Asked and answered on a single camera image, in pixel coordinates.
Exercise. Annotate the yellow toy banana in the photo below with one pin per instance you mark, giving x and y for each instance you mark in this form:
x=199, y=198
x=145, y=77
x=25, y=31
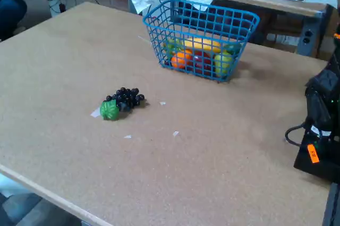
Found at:
x=202, y=43

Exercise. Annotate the person's leg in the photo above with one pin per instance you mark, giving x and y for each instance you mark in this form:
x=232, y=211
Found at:
x=10, y=13

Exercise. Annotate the black power adapter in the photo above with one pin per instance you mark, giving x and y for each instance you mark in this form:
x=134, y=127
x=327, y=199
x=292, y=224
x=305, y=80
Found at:
x=62, y=8

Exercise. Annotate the black toy grapes, green leaf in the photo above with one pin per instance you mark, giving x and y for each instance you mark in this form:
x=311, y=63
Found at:
x=125, y=98

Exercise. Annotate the yellow-green toy fruit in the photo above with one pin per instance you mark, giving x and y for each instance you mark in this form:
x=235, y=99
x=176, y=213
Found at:
x=171, y=45

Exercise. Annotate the orange toy fruit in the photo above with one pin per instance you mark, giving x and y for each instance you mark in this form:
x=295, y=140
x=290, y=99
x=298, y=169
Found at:
x=178, y=59

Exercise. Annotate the red toy pomegranate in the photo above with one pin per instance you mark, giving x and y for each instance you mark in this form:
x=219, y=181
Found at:
x=200, y=63

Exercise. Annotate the yellow-green toy pear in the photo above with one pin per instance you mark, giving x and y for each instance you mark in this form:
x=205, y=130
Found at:
x=223, y=62

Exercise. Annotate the dark green toy fruit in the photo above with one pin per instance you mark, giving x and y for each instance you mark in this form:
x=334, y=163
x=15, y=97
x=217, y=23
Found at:
x=233, y=48

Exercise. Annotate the wooden workbench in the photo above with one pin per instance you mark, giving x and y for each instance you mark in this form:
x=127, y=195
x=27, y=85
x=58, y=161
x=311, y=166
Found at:
x=265, y=2

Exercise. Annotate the dark metal frame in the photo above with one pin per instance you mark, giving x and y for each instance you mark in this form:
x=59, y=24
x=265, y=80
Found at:
x=333, y=207

